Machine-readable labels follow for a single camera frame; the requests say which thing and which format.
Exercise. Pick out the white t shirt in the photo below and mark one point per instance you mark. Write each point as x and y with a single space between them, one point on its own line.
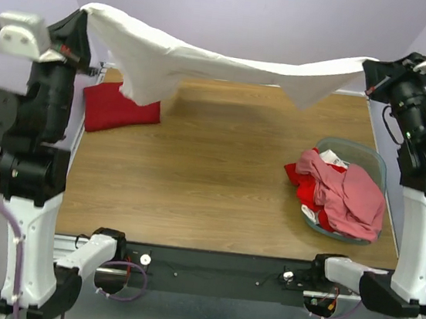
153 63

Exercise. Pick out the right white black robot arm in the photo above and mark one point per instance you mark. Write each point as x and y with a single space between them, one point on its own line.
401 292

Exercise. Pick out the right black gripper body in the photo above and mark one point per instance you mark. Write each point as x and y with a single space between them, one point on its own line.
401 86

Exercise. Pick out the teal laundry basket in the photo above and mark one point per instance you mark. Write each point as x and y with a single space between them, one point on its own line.
358 154

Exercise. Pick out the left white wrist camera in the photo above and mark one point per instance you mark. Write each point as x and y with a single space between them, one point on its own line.
26 35

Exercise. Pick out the pink t shirt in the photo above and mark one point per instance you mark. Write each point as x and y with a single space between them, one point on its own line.
352 203

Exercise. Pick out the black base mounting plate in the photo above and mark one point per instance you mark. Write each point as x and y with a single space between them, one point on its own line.
220 274

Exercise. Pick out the folded dark red t shirt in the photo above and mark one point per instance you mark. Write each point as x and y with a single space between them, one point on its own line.
107 108

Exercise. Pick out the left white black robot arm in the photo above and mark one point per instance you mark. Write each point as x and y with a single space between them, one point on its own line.
33 168

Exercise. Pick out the white garment in basket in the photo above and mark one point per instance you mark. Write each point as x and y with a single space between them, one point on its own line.
331 158

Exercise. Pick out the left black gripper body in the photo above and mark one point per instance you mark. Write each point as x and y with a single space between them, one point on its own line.
60 46

